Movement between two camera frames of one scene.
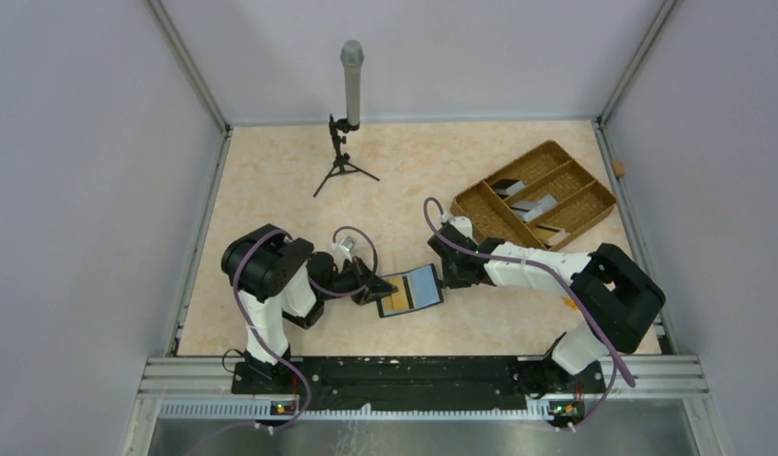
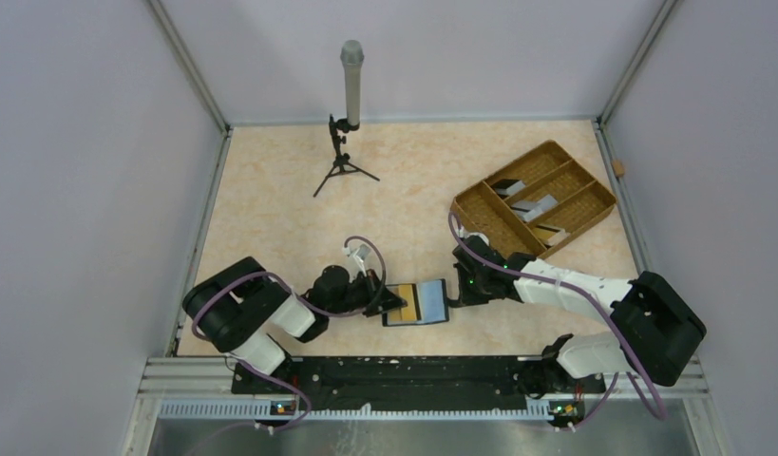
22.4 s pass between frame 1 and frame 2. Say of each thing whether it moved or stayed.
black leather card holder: moved
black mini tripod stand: stayed
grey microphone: stayed
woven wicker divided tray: stayed
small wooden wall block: stayed
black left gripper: moved
